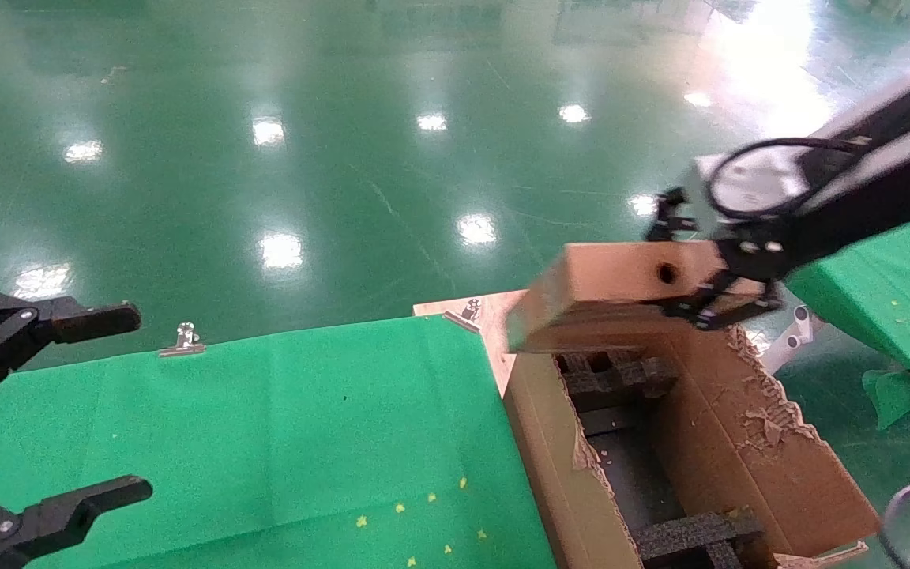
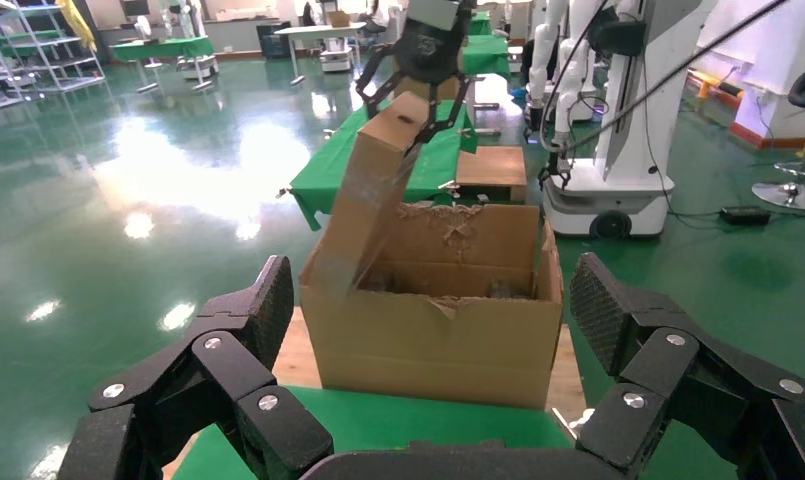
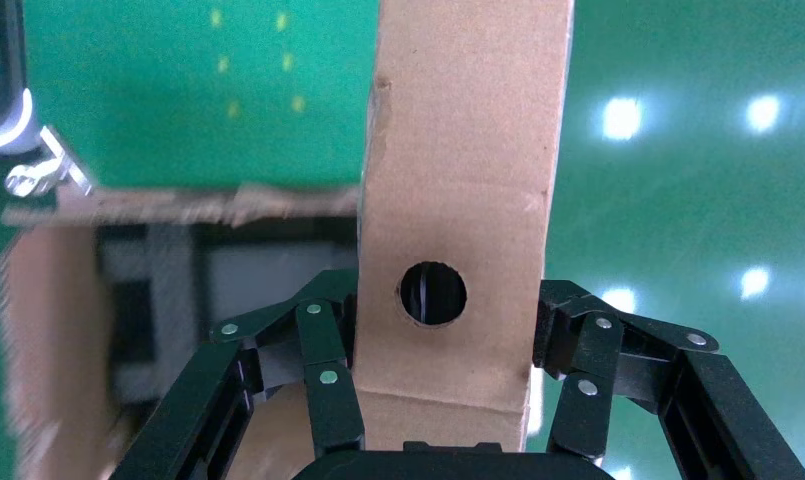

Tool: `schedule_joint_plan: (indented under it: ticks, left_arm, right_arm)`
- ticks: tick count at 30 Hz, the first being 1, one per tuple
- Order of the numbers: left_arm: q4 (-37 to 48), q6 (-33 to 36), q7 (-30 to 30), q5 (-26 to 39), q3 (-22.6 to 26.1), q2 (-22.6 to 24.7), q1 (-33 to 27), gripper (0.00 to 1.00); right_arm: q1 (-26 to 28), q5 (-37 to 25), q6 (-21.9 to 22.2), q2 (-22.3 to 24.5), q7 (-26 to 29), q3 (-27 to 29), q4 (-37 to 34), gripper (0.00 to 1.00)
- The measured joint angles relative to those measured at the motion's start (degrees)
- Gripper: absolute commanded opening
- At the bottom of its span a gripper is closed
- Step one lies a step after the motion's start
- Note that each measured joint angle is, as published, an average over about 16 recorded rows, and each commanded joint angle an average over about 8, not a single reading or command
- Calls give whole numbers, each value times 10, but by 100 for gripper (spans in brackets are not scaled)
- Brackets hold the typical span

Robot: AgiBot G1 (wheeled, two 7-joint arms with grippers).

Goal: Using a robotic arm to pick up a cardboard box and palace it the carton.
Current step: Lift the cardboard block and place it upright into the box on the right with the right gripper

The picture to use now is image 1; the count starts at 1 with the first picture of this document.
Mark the large open cardboard carton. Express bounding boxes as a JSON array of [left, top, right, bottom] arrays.
[[502, 308, 882, 569]]

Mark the black foam insert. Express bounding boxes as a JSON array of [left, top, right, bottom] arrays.
[[558, 351, 679, 413], [632, 509, 765, 569]]

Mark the silver binder clip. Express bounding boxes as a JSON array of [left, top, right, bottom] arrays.
[[158, 322, 208, 359], [443, 297, 484, 335]]

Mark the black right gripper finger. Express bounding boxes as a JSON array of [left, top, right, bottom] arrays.
[[645, 187, 713, 243], [664, 268, 784, 332]]

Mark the large green tablecloth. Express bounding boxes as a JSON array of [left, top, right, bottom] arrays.
[[0, 315, 558, 569]]

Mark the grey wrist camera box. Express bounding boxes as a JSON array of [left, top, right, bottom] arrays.
[[692, 145, 816, 225]]

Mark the small cardboard box with hole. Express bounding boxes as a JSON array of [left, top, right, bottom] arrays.
[[506, 242, 769, 355]]

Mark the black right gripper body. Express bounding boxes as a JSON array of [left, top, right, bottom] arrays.
[[714, 168, 910, 282]]

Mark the black camera cable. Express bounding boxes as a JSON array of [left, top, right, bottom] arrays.
[[709, 136, 871, 221]]

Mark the green cloth side table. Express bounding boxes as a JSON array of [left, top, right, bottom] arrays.
[[784, 202, 910, 432]]

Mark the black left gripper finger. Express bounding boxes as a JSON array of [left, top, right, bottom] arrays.
[[0, 293, 143, 405], [0, 474, 155, 569]]

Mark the silver camera mount bracket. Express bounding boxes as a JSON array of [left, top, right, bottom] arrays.
[[799, 67, 910, 211]]

